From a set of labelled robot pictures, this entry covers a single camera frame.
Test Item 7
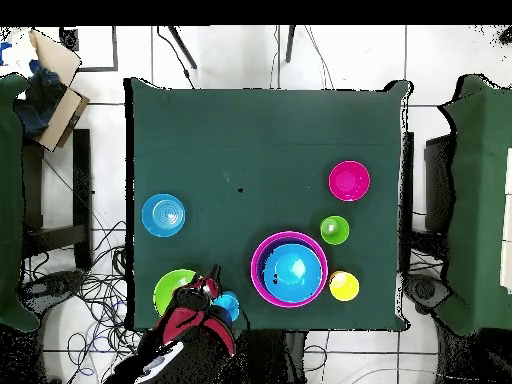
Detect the purple bowl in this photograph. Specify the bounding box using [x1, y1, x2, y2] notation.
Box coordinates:
[255, 236, 324, 302]

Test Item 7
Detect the green cup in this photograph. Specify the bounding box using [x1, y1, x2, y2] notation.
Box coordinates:
[319, 215, 351, 246]

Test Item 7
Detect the dark blue bag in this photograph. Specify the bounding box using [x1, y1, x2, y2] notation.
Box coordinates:
[15, 59, 67, 139]

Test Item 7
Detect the green bowl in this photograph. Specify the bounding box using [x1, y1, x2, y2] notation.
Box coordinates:
[152, 268, 198, 317]

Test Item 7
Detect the black chair frame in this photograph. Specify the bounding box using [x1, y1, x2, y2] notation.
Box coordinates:
[21, 127, 94, 273]
[399, 130, 416, 273]

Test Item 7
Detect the small translucent blue bowl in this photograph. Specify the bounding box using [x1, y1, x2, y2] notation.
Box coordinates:
[140, 193, 186, 239]

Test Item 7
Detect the grey pedestal foot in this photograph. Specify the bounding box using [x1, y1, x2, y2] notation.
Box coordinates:
[403, 273, 453, 315]
[19, 269, 87, 311]

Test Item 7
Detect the small pink bowl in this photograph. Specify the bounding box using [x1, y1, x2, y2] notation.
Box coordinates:
[328, 160, 372, 203]

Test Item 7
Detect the cardboard box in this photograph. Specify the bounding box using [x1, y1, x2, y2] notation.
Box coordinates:
[13, 28, 91, 153]

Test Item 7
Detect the large pink bowl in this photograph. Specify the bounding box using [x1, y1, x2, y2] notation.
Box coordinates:
[250, 230, 329, 309]

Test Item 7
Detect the black square frame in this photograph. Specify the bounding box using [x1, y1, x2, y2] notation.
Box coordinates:
[58, 25, 120, 73]

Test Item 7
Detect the green cloth side table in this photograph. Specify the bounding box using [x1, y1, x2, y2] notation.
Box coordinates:
[437, 73, 512, 337]
[0, 73, 41, 333]

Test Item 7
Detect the yellow cup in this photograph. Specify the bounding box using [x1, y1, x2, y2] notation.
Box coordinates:
[328, 270, 360, 302]

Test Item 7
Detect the dark green tablecloth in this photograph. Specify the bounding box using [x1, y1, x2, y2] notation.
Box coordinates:
[123, 76, 413, 333]

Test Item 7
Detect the black tripod leg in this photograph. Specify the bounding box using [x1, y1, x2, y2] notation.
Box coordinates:
[284, 24, 298, 64]
[166, 25, 198, 70]

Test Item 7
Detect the blue cup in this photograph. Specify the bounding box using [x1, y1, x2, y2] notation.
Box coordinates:
[211, 290, 242, 323]

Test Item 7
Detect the tangle of black cables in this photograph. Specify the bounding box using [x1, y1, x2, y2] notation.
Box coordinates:
[21, 219, 149, 384]

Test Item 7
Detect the large blue bowl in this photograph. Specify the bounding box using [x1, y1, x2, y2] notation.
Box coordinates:
[262, 242, 324, 304]

